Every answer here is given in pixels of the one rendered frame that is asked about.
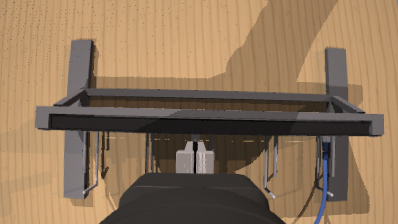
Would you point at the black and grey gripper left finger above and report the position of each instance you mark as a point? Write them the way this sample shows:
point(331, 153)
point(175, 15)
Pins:
point(185, 159)

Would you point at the blue cable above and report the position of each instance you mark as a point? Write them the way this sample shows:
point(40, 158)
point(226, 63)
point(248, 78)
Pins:
point(324, 196)

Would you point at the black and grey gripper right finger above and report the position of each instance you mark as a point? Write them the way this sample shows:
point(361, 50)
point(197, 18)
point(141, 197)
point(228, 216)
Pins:
point(204, 160)

